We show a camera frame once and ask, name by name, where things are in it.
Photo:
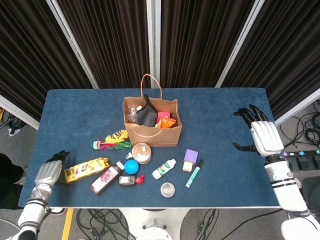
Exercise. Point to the blue ball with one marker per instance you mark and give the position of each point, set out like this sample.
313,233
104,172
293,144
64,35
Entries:
131,167

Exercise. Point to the brown paper bag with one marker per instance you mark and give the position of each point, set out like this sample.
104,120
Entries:
152,137

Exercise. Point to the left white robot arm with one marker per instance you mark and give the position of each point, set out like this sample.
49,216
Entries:
32,215

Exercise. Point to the white partition base rail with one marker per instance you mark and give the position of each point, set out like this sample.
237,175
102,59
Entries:
297,110
17,112

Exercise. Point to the purple cube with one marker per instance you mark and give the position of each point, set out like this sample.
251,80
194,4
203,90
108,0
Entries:
191,156

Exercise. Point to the pink and black cloth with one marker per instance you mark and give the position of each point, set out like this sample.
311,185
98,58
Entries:
147,115

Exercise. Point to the round pink jar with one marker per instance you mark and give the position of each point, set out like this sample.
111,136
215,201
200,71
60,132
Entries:
141,153

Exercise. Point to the yellow snack package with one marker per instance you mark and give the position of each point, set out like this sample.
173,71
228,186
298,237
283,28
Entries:
85,170

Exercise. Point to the clear plastic bag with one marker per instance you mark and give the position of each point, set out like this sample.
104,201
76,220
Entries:
132,113

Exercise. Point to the orange snack bag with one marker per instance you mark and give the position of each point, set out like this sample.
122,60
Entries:
167,123

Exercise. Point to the pale yellow cube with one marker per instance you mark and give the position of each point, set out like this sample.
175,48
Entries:
187,166

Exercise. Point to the white table pedestal base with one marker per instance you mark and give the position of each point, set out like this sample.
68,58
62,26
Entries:
155,220

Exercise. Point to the small dark red-capped bottle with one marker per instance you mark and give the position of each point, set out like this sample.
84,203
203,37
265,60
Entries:
127,180

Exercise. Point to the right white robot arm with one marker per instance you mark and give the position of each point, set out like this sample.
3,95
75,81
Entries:
285,185

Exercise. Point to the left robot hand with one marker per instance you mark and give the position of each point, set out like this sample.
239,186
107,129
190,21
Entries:
48,172

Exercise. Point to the white paper scrap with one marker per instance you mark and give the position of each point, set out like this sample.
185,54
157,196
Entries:
13,132

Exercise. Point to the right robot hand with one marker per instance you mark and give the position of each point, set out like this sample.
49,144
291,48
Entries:
266,137

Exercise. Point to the white green plastic bottle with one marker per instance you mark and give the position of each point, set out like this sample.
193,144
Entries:
163,168

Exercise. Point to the green marker pen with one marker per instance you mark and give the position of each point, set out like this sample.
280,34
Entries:
193,175

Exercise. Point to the blue table mat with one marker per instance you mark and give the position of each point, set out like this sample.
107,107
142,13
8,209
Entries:
75,112

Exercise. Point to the black pleated curtain panel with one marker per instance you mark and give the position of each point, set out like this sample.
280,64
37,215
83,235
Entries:
287,50
30,50
112,37
200,37

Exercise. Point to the white sneaker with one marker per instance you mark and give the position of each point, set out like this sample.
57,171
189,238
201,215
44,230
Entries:
58,211

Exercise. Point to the brown floral label bottle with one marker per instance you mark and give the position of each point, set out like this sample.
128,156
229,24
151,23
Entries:
105,178

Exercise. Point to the colourful feather shuttlecock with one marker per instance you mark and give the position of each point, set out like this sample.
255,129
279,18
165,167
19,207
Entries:
116,138

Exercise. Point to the white partition frame post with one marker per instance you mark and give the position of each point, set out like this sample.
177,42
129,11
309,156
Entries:
153,37
239,42
72,42

